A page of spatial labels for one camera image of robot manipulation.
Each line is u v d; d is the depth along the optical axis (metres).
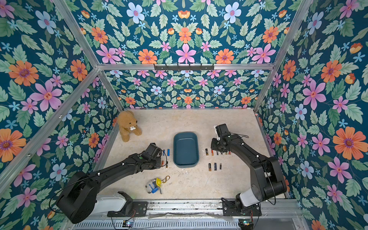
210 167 0.88
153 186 0.77
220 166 0.89
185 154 0.92
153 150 0.69
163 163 0.89
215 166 0.88
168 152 0.94
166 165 0.88
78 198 0.42
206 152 0.94
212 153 0.94
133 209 0.71
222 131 0.71
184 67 0.93
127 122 0.90
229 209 0.73
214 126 1.07
